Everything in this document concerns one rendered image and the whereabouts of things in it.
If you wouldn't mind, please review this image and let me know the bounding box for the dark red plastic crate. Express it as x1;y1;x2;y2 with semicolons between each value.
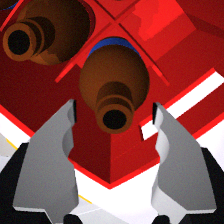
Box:
0;0;224;189

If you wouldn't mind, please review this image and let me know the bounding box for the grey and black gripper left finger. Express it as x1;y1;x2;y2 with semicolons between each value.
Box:
0;99;79;224

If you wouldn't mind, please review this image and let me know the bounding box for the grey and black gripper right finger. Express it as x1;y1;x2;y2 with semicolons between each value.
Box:
150;102;224;224

